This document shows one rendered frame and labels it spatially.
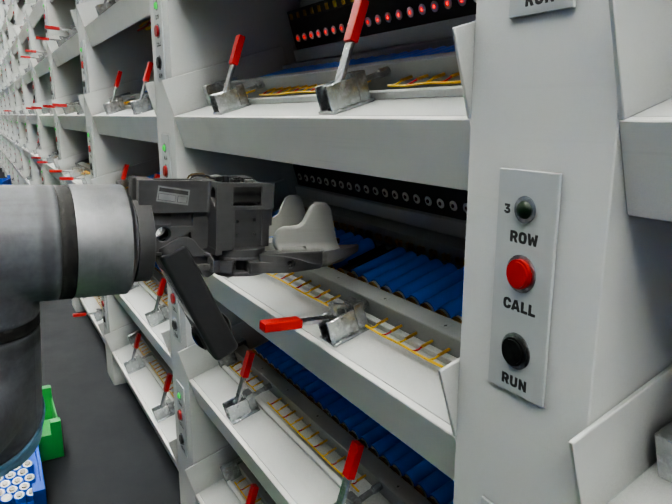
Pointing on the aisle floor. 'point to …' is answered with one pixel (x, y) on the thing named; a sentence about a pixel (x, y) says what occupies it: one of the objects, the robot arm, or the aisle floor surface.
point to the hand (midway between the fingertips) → (335, 252)
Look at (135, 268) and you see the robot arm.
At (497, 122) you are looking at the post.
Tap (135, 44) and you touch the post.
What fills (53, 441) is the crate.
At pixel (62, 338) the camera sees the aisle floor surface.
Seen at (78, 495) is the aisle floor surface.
